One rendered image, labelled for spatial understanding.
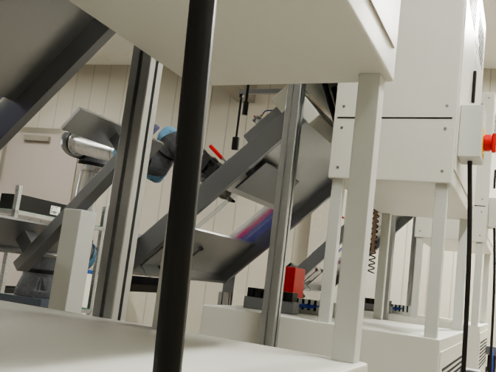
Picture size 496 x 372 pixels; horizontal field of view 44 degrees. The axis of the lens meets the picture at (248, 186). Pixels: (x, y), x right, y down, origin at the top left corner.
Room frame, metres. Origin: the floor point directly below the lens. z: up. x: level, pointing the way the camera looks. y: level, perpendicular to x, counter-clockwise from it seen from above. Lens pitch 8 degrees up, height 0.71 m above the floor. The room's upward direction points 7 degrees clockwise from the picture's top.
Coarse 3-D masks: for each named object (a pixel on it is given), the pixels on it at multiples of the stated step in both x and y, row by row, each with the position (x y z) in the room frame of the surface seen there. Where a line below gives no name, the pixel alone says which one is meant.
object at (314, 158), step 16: (304, 128) 1.82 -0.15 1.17; (304, 144) 1.91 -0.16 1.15; (320, 144) 1.98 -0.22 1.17; (272, 160) 1.88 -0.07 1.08; (304, 160) 2.02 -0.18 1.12; (320, 160) 2.10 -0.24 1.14; (256, 176) 1.83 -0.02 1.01; (272, 176) 1.89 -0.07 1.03; (304, 176) 2.14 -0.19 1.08; (320, 176) 2.23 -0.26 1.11; (240, 192) 1.95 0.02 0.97; (256, 192) 1.92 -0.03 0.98; (272, 192) 2.00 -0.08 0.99; (304, 192) 2.27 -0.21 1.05; (272, 208) 2.23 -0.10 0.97
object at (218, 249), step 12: (204, 240) 2.13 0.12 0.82; (216, 240) 2.19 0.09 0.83; (228, 240) 2.25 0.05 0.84; (240, 240) 2.33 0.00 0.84; (204, 252) 2.23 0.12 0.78; (216, 252) 2.29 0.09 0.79; (228, 252) 2.36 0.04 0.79; (240, 252) 2.44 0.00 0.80; (156, 264) 2.08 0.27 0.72; (192, 264) 2.26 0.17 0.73; (204, 264) 2.33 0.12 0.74; (216, 264) 2.40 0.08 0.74; (228, 264) 2.48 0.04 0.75
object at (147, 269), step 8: (144, 264) 2.01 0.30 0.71; (136, 272) 1.93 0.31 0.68; (144, 272) 1.97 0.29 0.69; (152, 272) 2.02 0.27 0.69; (192, 272) 2.29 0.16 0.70; (200, 272) 2.35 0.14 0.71; (208, 272) 2.42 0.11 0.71; (200, 280) 2.33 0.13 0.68; (208, 280) 2.38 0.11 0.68; (216, 280) 2.44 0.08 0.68; (224, 280) 2.50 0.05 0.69
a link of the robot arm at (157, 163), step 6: (156, 156) 2.07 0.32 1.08; (162, 156) 2.08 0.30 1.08; (156, 162) 2.07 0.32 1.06; (162, 162) 2.09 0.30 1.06; (168, 162) 2.09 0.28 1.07; (150, 168) 2.06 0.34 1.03; (156, 168) 2.08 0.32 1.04; (162, 168) 2.10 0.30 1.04; (168, 168) 2.12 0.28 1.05; (150, 174) 2.11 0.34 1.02; (156, 174) 2.11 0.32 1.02; (162, 174) 2.12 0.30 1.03; (150, 180) 2.12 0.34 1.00; (156, 180) 2.12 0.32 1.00
